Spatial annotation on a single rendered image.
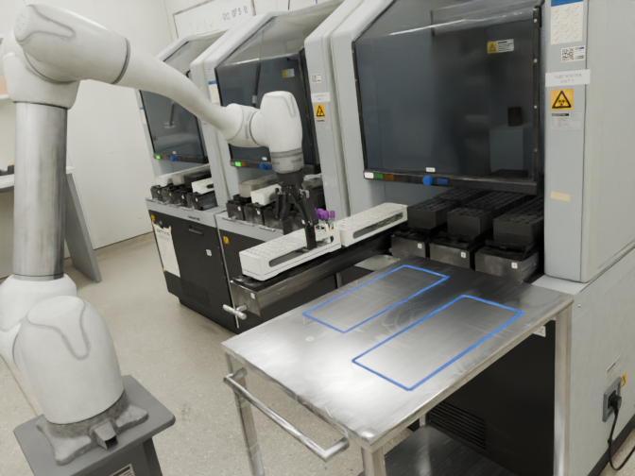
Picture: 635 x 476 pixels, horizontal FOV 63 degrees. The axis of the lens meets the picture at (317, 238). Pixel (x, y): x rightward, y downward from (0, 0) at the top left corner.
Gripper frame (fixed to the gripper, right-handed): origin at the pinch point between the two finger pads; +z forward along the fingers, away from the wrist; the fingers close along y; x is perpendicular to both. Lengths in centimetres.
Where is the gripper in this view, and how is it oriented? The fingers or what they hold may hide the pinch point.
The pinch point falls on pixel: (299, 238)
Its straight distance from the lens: 149.8
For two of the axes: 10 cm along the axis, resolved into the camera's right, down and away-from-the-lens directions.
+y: 6.5, 1.5, -7.5
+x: 7.5, -3.0, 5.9
